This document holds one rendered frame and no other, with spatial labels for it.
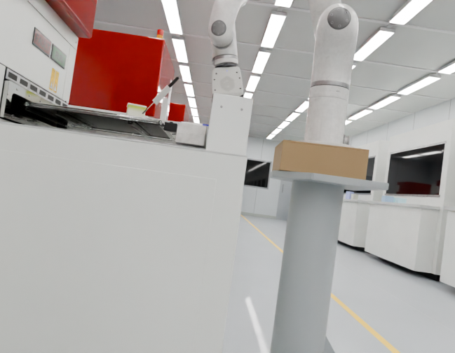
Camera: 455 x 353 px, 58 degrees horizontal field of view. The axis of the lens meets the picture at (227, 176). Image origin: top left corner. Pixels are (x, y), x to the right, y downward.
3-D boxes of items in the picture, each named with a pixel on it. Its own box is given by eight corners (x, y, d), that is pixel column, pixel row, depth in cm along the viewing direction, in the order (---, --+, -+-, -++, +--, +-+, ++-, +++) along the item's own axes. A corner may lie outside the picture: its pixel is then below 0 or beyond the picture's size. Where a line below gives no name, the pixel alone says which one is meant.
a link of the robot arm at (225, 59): (211, 55, 131) (212, 64, 131) (238, 53, 132) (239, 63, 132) (211, 63, 140) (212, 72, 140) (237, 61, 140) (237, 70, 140)
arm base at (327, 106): (350, 153, 136) (357, 99, 136) (357, 148, 117) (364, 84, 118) (293, 148, 140) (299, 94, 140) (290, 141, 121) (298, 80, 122)
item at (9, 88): (-4, 115, 103) (3, 79, 104) (61, 138, 147) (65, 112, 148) (4, 117, 103) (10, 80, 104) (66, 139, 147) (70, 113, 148)
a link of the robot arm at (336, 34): (347, 95, 134) (355, 23, 134) (353, 80, 115) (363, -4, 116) (310, 92, 136) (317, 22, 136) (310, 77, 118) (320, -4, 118)
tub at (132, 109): (125, 119, 161) (127, 102, 162) (124, 121, 169) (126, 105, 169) (144, 122, 163) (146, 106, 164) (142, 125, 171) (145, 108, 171)
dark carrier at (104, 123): (29, 105, 110) (30, 103, 110) (73, 125, 144) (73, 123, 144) (157, 123, 111) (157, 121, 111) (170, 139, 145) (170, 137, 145)
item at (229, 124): (205, 152, 94) (213, 92, 95) (207, 165, 149) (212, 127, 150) (245, 157, 95) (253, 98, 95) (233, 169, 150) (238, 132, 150)
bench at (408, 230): (413, 279, 493) (433, 115, 500) (360, 254, 673) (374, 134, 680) (500, 290, 497) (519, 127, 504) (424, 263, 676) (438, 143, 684)
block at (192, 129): (176, 132, 113) (177, 121, 113) (177, 134, 116) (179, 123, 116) (205, 136, 113) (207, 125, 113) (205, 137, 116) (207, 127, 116)
